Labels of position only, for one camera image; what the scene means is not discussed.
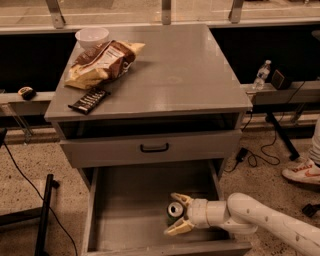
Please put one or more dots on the black chocolate bar wrapper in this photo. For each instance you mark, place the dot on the black chocolate bar wrapper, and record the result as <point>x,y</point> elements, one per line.
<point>89,101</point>

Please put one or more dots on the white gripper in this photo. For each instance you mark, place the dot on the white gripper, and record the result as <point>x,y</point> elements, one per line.
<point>197,212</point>

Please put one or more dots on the open grey lower drawer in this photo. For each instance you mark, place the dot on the open grey lower drawer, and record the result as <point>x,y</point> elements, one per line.
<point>127,211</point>

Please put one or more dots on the closed grey upper drawer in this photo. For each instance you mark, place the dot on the closed grey upper drawer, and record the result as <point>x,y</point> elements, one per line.
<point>125,150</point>

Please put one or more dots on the white orange sneaker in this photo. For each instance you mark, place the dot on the white orange sneaker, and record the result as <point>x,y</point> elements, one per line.
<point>307,172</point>

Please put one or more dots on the black power adapter with cable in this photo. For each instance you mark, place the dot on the black power adapter with cable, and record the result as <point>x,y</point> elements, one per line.
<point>252,157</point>

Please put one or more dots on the clear water bottle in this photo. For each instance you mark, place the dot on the clear water bottle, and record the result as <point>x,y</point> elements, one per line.
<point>262,75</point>

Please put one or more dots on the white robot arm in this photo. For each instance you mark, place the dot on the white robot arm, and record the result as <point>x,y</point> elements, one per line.
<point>241,214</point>

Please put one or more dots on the yellow black tape measure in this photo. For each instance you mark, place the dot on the yellow black tape measure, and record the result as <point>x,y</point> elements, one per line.
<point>27,93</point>

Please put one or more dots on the grey drawer cabinet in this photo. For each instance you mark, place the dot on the grey drawer cabinet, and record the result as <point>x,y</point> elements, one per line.
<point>179,83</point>

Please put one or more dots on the green soda can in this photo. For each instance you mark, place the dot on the green soda can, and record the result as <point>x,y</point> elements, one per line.
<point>174,211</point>

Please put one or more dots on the white bowl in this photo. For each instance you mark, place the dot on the white bowl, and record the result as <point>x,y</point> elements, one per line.
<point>92,36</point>

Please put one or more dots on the small black box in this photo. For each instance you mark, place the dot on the small black box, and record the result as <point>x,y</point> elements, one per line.
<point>281,79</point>

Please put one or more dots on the brown yellow chip bag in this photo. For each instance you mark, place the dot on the brown yellow chip bag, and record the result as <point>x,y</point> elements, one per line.
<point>102,63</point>

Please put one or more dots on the black stand leg left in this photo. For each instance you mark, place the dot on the black stand leg left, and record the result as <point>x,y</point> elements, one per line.
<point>42,228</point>

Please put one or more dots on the black drawer handle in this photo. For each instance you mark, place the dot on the black drawer handle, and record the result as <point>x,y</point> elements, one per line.
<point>155,148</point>

